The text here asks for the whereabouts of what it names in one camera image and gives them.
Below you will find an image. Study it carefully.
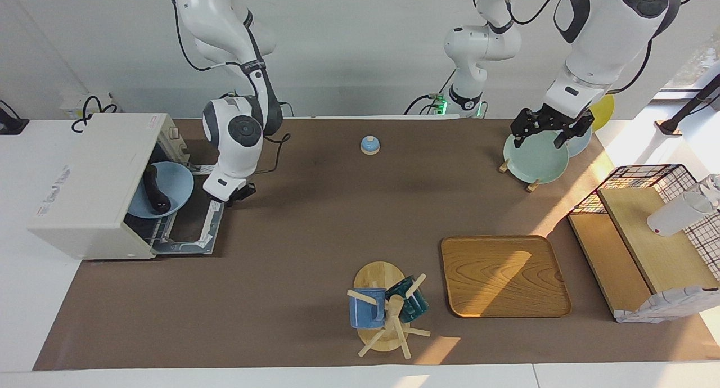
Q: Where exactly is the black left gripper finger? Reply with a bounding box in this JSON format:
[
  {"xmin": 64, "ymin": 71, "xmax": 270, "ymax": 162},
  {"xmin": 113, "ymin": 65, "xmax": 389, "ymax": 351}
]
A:
[
  {"xmin": 553, "ymin": 113, "xmax": 596, "ymax": 149},
  {"xmin": 510, "ymin": 111, "xmax": 536, "ymax": 149}
]

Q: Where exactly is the glass oven door with handle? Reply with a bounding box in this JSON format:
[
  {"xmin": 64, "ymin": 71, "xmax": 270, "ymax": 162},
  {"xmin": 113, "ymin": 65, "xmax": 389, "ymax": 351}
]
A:
[{"xmin": 151, "ymin": 172, "xmax": 226, "ymax": 256}]

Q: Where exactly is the light blue plate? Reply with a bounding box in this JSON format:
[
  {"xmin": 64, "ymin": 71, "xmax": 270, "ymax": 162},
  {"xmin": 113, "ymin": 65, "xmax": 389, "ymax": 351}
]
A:
[{"xmin": 127, "ymin": 161, "xmax": 195, "ymax": 219}]

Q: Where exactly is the dark purple eggplant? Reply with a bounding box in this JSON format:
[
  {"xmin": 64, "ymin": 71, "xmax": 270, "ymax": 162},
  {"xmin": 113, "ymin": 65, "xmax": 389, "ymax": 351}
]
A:
[{"xmin": 143, "ymin": 165, "xmax": 172, "ymax": 213}]

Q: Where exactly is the white toaster oven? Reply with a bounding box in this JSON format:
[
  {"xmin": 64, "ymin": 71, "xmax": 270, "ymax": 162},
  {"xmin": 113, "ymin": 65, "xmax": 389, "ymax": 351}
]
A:
[{"xmin": 29, "ymin": 114, "xmax": 192, "ymax": 260}]

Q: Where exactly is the yellow plate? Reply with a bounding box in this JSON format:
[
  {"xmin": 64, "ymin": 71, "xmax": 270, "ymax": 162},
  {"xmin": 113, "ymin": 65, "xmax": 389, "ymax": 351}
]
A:
[{"xmin": 588, "ymin": 93, "xmax": 615, "ymax": 133}]

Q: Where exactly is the pale green plate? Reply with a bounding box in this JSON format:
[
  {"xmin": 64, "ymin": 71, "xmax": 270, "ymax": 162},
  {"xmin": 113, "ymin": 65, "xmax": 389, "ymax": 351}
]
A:
[{"xmin": 503, "ymin": 125, "xmax": 570, "ymax": 185}]

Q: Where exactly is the wooden plate rack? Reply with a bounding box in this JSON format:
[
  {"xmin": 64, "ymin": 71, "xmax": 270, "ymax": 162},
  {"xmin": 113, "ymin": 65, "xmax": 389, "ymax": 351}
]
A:
[{"xmin": 498, "ymin": 159, "xmax": 541, "ymax": 193}]

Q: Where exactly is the brown table mat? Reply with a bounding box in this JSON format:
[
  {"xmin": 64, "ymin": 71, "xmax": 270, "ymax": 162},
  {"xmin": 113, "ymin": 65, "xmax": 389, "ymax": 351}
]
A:
[{"xmin": 33, "ymin": 118, "xmax": 720, "ymax": 372}]

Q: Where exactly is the black stand pole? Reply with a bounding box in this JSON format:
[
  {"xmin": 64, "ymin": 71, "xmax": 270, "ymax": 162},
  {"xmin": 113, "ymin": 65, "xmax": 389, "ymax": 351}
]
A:
[{"xmin": 654, "ymin": 73, "xmax": 720, "ymax": 137}]

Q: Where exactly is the white bottle with clear cap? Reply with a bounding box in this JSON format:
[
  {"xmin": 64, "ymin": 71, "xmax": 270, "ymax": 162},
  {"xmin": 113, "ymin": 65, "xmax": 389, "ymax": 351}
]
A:
[{"xmin": 646, "ymin": 174, "xmax": 720, "ymax": 237}]

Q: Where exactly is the wooden serving tray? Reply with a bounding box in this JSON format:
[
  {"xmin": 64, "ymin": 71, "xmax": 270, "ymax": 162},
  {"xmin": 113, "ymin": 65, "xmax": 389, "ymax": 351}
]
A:
[{"xmin": 440, "ymin": 235, "xmax": 573, "ymax": 319}]

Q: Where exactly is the wooden two-tier shelf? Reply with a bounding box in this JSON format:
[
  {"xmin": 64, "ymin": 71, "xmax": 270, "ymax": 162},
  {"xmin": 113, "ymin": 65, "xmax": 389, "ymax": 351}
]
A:
[{"xmin": 568, "ymin": 187, "xmax": 720, "ymax": 321}]

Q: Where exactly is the wooden mug tree stand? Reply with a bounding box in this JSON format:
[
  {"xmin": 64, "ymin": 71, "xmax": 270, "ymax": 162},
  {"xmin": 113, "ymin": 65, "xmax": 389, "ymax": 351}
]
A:
[{"xmin": 346, "ymin": 261, "xmax": 432, "ymax": 360}]

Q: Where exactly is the blue mug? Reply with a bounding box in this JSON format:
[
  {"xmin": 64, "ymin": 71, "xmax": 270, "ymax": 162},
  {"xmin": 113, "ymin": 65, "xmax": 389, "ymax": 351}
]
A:
[{"xmin": 349, "ymin": 287, "xmax": 388, "ymax": 329}]

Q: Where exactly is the white power box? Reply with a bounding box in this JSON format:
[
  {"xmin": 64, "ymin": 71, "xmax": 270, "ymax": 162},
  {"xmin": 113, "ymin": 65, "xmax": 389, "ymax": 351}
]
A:
[{"xmin": 59, "ymin": 91, "xmax": 116, "ymax": 119}]

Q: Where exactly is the white checkered cloth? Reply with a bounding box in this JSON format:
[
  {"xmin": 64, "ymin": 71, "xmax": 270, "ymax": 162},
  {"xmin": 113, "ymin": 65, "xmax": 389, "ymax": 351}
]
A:
[{"xmin": 614, "ymin": 286, "xmax": 720, "ymax": 324}]

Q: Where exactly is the dark green mug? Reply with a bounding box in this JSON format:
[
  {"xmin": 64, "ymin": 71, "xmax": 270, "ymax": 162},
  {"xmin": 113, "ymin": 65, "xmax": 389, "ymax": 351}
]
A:
[{"xmin": 385, "ymin": 275, "xmax": 430, "ymax": 323}]

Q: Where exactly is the black device at table edge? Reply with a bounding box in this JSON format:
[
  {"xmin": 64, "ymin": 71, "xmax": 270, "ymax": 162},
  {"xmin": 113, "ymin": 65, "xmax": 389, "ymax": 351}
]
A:
[{"xmin": 0, "ymin": 100, "xmax": 30, "ymax": 136}]

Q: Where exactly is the black wire basket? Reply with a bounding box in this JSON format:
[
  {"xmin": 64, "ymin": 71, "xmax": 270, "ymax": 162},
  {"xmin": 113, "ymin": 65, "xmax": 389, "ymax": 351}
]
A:
[{"xmin": 567, "ymin": 164, "xmax": 720, "ymax": 282}]

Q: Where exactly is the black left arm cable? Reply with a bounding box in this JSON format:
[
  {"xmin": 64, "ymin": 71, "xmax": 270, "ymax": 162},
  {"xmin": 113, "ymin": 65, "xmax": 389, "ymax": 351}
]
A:
[{"xmin": 502, "ymin": 0, "xmax": 654, "ymax": 94}]

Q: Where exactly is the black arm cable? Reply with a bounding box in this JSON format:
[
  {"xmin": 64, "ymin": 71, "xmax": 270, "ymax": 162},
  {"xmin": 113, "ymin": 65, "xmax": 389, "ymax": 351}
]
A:
[
  {"xmin": 502, "ymin": 0, "xmax": 654, "ymax": 94},
  {"xmin": 169, "ymin": 0, "xmax": 291, "ymax": 175}
]

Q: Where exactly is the black left base cable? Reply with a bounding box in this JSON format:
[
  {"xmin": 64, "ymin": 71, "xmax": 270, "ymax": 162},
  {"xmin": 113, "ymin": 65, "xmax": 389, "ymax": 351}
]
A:
[{"xmin": 404, "ymin": 67, "xmax": 457, "ymax": 116}]

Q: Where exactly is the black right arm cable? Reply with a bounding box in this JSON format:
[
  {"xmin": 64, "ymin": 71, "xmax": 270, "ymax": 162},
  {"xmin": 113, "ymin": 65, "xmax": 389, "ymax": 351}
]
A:
[{"xmin": 169, "ymin": 0, "xmax": 291, "ymax": 175}]

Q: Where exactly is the coiled black oven cable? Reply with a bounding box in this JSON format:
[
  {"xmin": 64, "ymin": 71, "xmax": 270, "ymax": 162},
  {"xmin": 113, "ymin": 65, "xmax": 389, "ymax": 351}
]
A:
[{"xmin": 71, "ymin": 96, "xmax": 120, "ymax": 133}]

